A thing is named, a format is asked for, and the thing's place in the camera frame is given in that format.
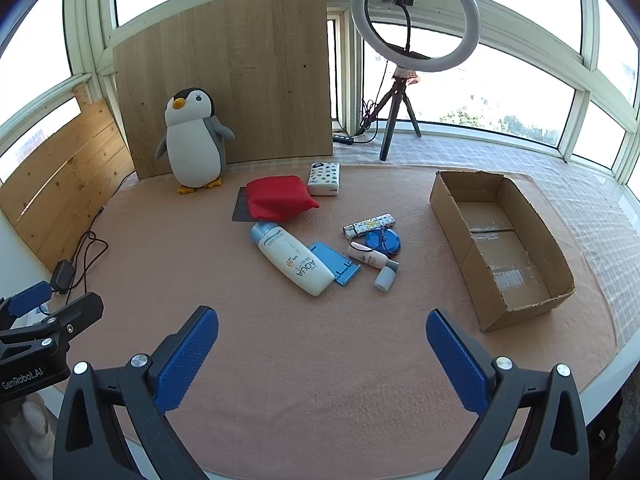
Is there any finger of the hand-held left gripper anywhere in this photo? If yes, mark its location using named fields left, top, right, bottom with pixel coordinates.
left=0, top=281, right=53, bottom=332
left=0, top=292, right=105, bottom=362

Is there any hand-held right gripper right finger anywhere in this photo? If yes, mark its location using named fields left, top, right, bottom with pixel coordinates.
left=425, top=308, right=591, bottom=480

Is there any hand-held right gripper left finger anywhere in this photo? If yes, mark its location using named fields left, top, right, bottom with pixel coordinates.
left=52, top=305, right=221, bottom=480

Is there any small grey blue cylinder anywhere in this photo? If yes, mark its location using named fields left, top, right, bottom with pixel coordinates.
left=373, top=261, right=401, bottom=292

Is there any small white cosmetic bottle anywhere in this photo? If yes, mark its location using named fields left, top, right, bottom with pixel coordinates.
left=347, top=241, right=397, bottom=272

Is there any blue round compact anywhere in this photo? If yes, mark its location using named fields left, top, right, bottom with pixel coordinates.
left=365, top=229, right=401, bottom=256

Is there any white sunscreen bottle blue cap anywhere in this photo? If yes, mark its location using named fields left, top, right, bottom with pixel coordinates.
left=250, top=221, right=335, bottom=297

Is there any dark grey card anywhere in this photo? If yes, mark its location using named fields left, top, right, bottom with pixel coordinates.
left=232, top=186, right=261, bottom=222

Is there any cardboard box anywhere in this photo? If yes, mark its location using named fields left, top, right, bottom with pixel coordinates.
left=430, top=170, right=577, bottom=333

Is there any blue folding phone stand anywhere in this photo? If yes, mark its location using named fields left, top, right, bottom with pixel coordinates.
left=307, top=242, right=362, bottom=287

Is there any white patterned tube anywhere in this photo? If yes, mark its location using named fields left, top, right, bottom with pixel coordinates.
left=342, top=214, right=397, bottom=240

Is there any red fabric pouch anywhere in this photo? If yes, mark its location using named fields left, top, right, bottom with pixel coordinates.
left=245, top=176, right=321, bottom=222

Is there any white dotted tissue pack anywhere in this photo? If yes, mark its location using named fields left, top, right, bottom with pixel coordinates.
left=306, top=162, right=341, bottom=197

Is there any white power strip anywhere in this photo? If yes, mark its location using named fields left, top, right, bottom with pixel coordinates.
left=27, top=301, right=57, bottom=322

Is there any black power adapter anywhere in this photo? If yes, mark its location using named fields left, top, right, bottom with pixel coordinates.
left=52, top=260, right=76, bottom=294

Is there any white fuzzy cloth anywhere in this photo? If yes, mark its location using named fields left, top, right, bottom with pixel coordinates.
left=12, top=394, right=55, bottom=462

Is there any pine slat panel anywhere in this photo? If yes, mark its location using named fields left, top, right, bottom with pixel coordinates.
left=0, top=85, right=132, bottom=273

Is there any grey white penguin plush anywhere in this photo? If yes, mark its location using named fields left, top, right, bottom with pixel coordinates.
left=155, top=87, right=236, bottom=195

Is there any white checked cloth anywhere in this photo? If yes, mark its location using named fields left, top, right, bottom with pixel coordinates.
left=332, top=132, right=640, bottom=346

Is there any large light wood board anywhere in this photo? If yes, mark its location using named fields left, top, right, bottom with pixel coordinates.
left=112, top=0, right=335, bottom=180

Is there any black adapter cable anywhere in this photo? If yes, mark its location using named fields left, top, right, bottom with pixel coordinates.
left=67, top=174, right=135, bottom=291

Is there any black ring light cable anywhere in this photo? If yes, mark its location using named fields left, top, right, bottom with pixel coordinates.
left=359, top=60, right=397, bottom=144

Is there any white ring light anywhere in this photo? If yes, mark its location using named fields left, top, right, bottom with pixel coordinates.
left=350, top=0, right=482, bottom=73

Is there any white window frame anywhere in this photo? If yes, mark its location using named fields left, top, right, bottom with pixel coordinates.
left=0, top=0, right=640, bottom=186

